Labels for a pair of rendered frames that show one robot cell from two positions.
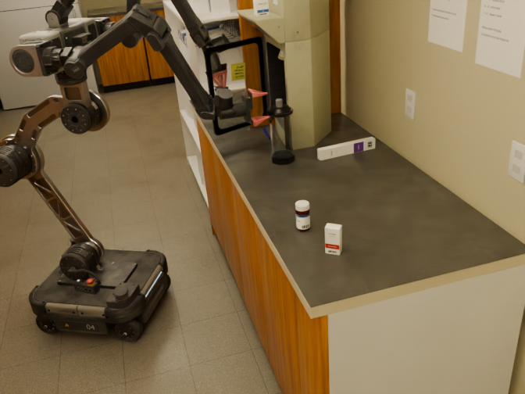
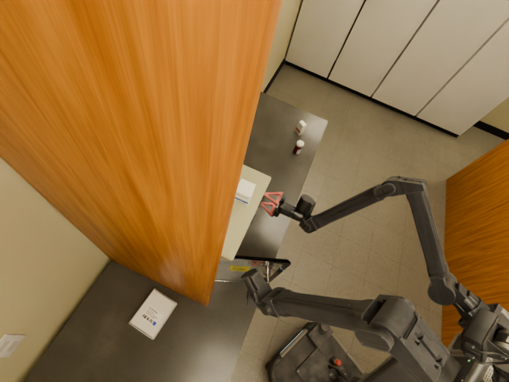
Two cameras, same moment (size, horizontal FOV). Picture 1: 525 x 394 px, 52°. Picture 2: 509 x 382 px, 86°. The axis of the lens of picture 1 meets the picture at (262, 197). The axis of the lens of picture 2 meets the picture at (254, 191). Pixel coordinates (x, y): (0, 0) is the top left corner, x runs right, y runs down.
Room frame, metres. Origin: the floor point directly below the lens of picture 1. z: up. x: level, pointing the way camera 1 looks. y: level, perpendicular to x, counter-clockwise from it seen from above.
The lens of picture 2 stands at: (2.70, 0.11, 2.28)
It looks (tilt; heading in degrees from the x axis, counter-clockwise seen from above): 59 degrees down; 200
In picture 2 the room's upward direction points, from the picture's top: 20 degrees clockwise
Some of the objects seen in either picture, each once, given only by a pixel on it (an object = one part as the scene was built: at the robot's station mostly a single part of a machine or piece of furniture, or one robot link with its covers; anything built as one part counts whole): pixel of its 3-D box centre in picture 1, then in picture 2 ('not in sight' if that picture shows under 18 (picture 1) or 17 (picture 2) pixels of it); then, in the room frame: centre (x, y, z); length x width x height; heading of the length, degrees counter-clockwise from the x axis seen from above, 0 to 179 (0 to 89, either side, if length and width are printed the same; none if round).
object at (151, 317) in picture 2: not in sight; (154, 313); (2.73, -0.12, 0.96); 0.16 x 0.12 x 0.04; 8
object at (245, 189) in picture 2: (261, 7); (244, 192); (2.31, -0.06, 1.54); 0.05 x 0.05 x 0.06; 15
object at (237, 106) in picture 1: (240, 109); (285, 208); (2.07, 0.06, 1.19); 0.07 x 0.07 x 0.10; 14
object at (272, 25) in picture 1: (259, 26); (235, 213); (2.35, -0.05, 1.46); 0.32 x 0.12 x 0.10; 14
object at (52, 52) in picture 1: (55, 58); (470, 307); (2.10, 0.74, 1.45); 0.09 x 0.08 x 0.12; 166
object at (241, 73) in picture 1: (237, 86); (240, 271); (2.42, 0.07, 1.19); 0.30 x 0.01 x 0.40; 124
